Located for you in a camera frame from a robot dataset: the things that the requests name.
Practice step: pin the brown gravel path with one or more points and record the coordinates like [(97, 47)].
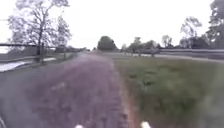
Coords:
[(83, 93)]

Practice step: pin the pale pond water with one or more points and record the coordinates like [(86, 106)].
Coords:
[(10, 65)]

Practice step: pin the grey wooden rail fence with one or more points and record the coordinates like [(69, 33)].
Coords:
[(186, 50)]

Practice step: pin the grass verge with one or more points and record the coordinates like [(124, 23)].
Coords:
[(43, 64)]

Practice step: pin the round dark tree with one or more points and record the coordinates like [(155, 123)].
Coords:
[(106, 44)]

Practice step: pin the tall sparse tree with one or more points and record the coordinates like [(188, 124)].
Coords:
[(40, 33)]

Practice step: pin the dark wooden rail fence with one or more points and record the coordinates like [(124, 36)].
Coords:
[(16, 44)]

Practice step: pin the robot's own part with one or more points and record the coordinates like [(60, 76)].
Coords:
[(78, 126), (145, 125)]

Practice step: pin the row of trees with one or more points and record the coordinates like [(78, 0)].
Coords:
[(216, 26)]

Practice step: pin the green grass field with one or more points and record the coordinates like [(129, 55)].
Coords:
[(173, 86)]

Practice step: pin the dark treeline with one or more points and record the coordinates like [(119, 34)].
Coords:
[(20, 51)]

